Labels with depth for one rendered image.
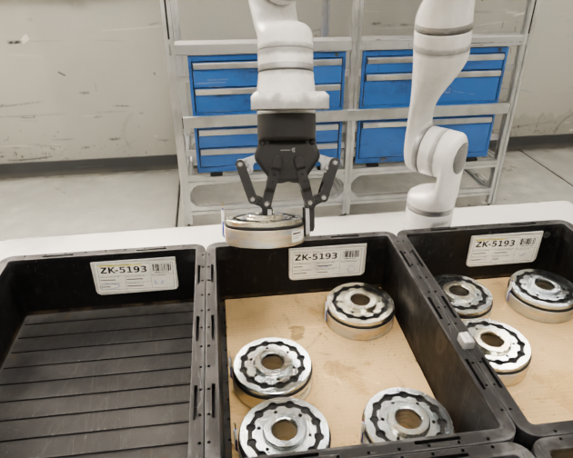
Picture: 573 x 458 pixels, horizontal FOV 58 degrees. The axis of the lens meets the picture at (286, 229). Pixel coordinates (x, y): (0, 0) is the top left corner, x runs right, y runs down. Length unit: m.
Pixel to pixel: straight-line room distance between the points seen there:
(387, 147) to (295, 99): 2.12
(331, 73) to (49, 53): 1.70
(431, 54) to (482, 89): 1.91
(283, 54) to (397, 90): 2.00
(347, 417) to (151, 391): 0.25
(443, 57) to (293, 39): 0.33
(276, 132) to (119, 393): 0.39
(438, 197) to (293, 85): 0.45
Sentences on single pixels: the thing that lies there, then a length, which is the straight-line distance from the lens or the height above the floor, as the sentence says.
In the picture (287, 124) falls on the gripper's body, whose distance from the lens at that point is 0.64.
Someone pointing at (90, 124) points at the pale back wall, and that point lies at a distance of 3.48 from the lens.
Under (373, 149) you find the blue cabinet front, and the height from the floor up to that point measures 0.40.
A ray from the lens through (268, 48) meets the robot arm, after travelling 0.66.
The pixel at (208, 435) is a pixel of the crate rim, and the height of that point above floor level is 0.93.
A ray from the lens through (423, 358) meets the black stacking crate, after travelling 0.74.
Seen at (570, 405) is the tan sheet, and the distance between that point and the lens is 0.77.
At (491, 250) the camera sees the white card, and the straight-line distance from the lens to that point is 0.92.
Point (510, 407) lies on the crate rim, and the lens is 0.59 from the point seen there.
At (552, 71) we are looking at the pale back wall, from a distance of 4.04.
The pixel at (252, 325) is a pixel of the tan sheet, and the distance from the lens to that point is 0.79.
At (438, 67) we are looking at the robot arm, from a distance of 0.91.
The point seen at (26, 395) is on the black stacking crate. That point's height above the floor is 0.83.
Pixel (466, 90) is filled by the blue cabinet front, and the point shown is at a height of 0.68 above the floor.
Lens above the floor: 1.34
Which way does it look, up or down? 30 degrees down
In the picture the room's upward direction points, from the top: straight up
